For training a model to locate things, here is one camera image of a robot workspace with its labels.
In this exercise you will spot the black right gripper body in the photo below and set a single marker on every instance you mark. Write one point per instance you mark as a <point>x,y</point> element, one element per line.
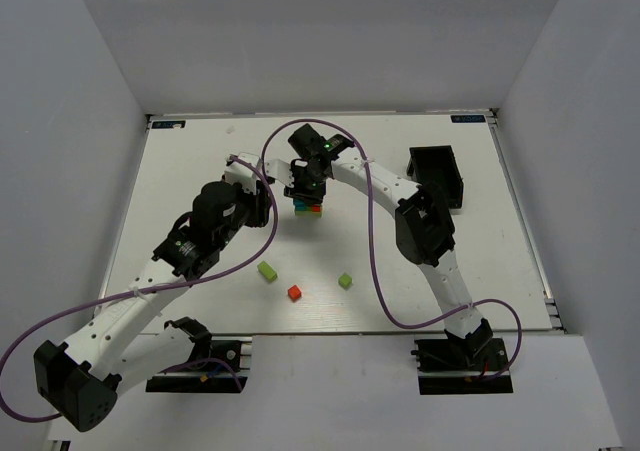
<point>307,192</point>

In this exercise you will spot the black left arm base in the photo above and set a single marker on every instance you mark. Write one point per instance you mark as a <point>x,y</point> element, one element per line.
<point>222,368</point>

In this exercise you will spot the right blue table label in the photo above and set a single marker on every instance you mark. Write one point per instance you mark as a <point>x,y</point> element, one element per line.
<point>468,118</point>

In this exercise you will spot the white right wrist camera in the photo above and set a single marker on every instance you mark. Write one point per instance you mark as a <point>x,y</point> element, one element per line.
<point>281,171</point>

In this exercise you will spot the green rectangular block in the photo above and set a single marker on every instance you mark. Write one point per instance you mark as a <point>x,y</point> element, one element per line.
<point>267,271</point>

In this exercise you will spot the long green arch block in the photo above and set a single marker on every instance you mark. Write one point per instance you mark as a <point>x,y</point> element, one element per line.
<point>308,213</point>

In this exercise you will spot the left blue table label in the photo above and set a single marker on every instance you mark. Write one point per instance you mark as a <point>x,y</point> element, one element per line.
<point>168,124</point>

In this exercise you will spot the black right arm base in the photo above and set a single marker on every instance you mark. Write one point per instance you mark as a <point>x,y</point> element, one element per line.
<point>441,372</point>

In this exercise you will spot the teal cube block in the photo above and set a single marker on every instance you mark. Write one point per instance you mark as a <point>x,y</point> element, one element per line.
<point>299,205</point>

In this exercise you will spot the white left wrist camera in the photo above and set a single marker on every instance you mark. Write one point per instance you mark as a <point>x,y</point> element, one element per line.
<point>241,169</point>

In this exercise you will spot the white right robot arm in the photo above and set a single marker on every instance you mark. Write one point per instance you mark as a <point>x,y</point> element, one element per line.
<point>424,229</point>

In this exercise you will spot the blue table label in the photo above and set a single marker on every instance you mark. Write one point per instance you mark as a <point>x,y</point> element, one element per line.
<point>468,118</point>
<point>168,124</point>

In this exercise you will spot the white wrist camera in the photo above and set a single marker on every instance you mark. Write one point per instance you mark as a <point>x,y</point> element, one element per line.
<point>281,171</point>
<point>241,169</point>

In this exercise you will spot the small green cube block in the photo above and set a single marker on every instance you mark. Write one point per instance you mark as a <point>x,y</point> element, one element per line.
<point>345,281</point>

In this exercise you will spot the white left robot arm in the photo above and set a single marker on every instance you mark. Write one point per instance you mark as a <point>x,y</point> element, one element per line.
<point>83,376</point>

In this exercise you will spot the black plastic bin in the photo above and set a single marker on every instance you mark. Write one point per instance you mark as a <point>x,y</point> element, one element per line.
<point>437,164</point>

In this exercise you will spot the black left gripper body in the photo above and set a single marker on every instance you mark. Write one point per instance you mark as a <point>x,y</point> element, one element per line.
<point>258,207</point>

